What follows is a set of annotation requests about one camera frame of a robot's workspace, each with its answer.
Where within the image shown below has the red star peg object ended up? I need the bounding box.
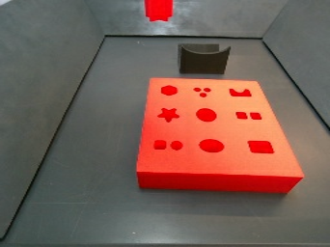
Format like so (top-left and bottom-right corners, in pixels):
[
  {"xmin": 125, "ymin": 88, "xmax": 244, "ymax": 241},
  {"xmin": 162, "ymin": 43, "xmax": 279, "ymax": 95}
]
[{"xmin": 144, "ymin": 0, "xmax": 173, "ymax": 21}]

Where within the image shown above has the red shape sorter board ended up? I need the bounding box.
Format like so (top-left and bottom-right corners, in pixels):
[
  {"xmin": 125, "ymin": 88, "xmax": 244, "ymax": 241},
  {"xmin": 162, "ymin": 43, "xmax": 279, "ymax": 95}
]
[{"xmin": 136, "ymin": 78, "xmax": 304, "ymax": 193}]

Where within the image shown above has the dark grey curved block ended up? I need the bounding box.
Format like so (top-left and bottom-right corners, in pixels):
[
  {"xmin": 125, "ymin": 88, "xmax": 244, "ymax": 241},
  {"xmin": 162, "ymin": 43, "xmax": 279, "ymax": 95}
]
[{"xmin": 177, "ymin": 43, "xmax": 231, "ymax": 74}]

